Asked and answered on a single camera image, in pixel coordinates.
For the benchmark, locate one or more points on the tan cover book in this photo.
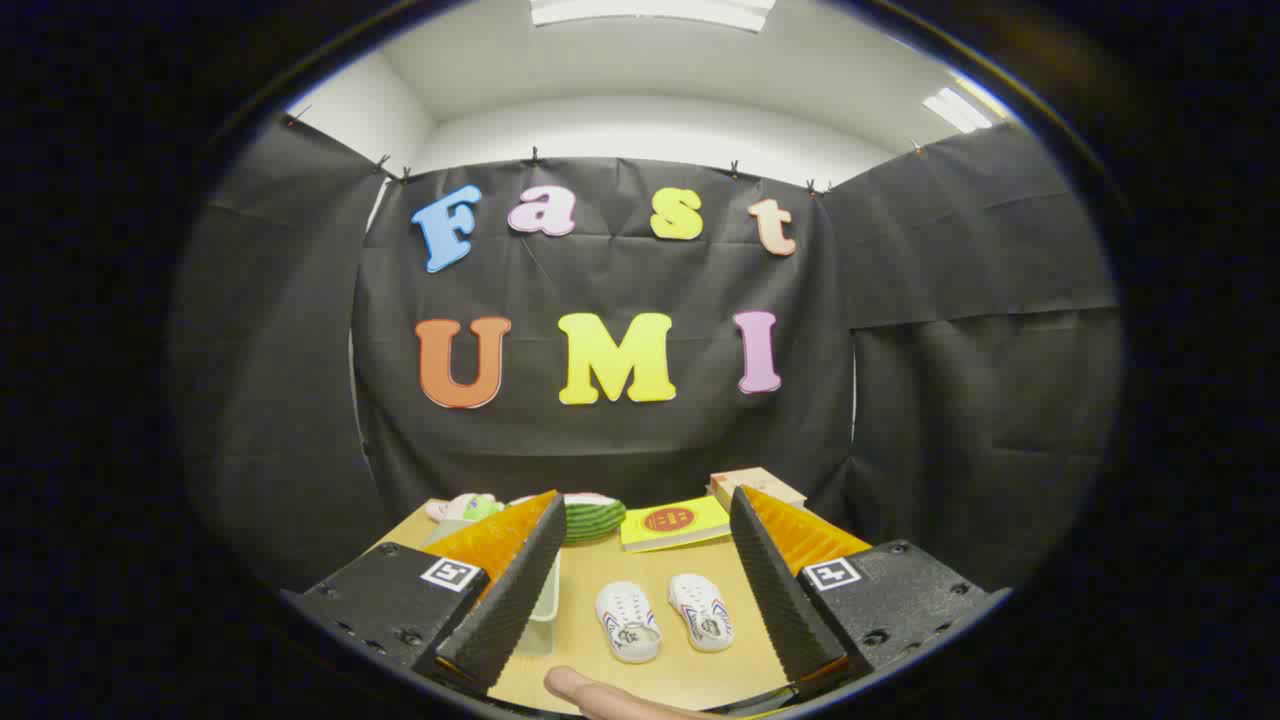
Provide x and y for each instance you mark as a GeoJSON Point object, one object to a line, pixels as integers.
{"type": "Point", "coordinates": [755, 483]}

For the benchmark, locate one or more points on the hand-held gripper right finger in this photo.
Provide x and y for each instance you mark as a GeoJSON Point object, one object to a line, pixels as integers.
{"type": "Point", "coordinates": [775, 590]}

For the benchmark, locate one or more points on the ceiling light panel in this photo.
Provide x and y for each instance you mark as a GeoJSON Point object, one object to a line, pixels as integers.
{"type": "Point", "coordinates": [957, 108]}
{"type": "Point", "coordinates": [650, 10]}

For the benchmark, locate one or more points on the black backdrop cloth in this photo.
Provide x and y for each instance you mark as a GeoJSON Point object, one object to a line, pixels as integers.
{"type": "Point", "coordinates": [620, 440]}

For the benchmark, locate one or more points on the watermelon slice plush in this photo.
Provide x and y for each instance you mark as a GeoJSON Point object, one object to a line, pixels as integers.
{"type": "Point", "coordinates": [595, 518]}

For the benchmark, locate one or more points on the yellow book with red circle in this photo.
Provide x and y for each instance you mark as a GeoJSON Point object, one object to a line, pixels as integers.
{"type": "Point", "coordinates": [675, 523]}

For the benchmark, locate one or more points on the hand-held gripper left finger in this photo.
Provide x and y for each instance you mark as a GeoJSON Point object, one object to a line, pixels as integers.
{"type": "Point", "coordinates": [510, 600]}

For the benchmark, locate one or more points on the pink and green plush toy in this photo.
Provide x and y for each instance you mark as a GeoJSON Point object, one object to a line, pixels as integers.
{"type": "Point", "coordinates": [465, 508]}

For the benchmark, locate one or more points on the beige fabric storage box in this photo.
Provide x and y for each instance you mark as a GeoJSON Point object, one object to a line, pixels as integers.
{"type": "Point", "coordinates": [545, 612]}

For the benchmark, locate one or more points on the white shoe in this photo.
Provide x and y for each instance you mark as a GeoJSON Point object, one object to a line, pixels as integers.
{"type": "Point", "coordinates": [702, 610]}
{"type": "Point", "coordinates": [628, 620]}

